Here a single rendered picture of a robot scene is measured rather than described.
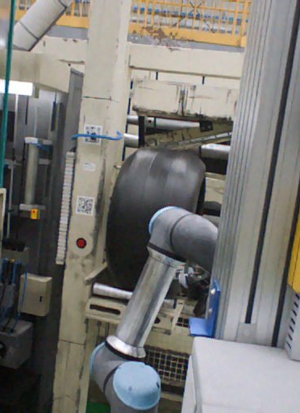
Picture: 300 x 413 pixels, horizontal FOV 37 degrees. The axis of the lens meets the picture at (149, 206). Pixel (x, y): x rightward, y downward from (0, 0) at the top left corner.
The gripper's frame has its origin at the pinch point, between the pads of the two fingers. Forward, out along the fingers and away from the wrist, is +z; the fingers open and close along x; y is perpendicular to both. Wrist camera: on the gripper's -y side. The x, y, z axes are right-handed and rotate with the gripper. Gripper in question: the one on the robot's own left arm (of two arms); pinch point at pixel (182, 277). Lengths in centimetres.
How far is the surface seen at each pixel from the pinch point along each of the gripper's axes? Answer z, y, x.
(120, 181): 24.1, 33.3, 8.5
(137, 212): 12.0, 24.9, 8.7
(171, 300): 8.0, -14.0, 1.6
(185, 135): 58, 32, -41
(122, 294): 20.2, -11.7, 16.9
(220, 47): 480, 15, -365
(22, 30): 107, 87, 13
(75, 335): 36, -33, 36
